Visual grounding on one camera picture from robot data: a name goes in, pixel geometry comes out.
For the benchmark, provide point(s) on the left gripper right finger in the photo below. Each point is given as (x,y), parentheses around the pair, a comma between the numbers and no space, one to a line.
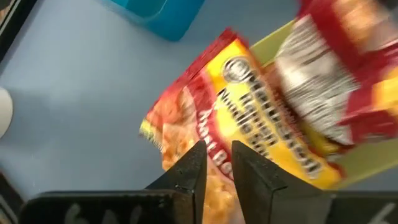
(264,193)

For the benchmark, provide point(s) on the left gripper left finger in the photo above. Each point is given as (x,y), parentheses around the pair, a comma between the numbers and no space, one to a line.
(189,174)

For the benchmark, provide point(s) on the red beef ramen pack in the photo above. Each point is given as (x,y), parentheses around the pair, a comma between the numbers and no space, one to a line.
(233,118)
(335,71)

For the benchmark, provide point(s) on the yellow-green plastic bin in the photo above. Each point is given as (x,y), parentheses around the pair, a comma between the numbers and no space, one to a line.
(367,161)

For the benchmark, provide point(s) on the blue plastic bin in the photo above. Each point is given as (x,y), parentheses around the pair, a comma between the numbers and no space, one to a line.
(155,15)

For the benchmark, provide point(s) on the black metal table frame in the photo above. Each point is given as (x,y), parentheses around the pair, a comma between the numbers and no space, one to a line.
(15,25)

